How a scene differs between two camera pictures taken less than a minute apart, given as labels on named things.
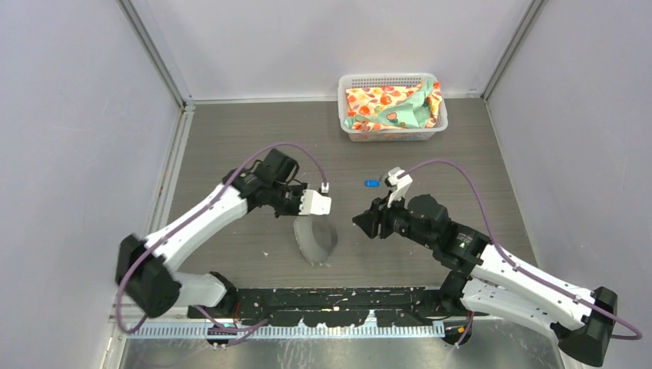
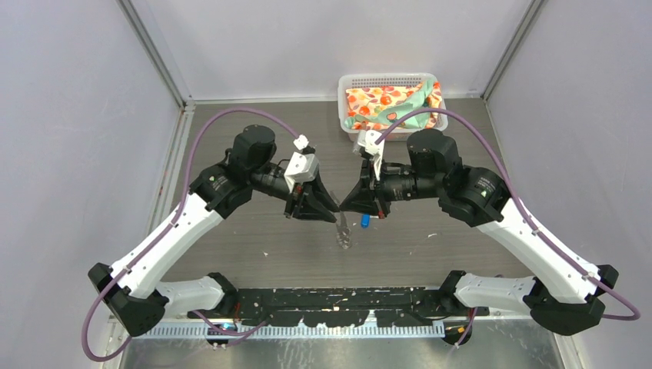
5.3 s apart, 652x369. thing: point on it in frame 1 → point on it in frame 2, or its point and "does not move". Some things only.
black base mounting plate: (334, 306) does not move
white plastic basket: (385, 134) does not move
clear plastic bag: (317, 238) → (343, 232)
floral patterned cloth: (394, 107) does not move
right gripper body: (395, 218) → (383, 189)
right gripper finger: (368, 222) → (360, 200)
